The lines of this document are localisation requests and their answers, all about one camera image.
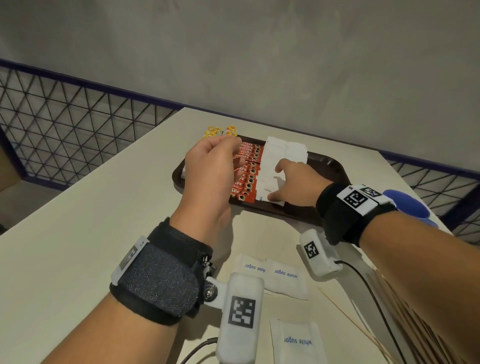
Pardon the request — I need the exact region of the person's left hand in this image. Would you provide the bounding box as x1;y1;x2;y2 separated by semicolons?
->
169;134;247;247

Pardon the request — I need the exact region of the black left camera cable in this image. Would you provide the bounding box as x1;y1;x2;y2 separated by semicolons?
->
179;336;219;364

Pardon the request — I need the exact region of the row of red Nescafe sachets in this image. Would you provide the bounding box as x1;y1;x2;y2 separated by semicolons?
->
228;140;265;203

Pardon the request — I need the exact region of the brown cardboard box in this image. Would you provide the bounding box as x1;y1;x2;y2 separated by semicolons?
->
0;146;22;192

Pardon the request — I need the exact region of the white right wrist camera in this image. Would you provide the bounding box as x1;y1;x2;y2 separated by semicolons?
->
299;228;344;278

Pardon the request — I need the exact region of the brown plastic tray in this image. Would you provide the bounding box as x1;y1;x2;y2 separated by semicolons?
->
171;134;352;228

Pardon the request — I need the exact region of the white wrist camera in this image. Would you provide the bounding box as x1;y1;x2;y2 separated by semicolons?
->
204;271;265;364
299;228;344;278

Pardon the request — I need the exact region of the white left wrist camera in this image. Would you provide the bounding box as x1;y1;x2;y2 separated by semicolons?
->
204;271;265;364

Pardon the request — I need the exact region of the row of white sugar packets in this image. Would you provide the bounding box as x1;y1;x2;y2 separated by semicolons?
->
257;136;288;196
284;141;309;166

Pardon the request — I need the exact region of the person's right hand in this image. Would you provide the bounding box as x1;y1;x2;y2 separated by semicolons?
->
266;158;334;208

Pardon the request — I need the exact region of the black left wrist strap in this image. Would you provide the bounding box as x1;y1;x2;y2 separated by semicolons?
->
109;217;215;326

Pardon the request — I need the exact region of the person's left forearm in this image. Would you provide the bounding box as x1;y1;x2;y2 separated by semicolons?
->
41;292;179;364

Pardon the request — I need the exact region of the pile of wooden stirrers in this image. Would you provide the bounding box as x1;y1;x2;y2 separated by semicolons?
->
318;269;470;364

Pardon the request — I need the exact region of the person's right forearm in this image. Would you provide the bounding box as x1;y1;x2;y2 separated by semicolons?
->
359;211;480;364

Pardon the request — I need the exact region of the black wrist strap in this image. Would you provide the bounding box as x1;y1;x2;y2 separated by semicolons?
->
109;217;215;326
315;182;398;248

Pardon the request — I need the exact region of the black right wrist strap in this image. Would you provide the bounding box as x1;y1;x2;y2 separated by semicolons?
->
315;182;398;248

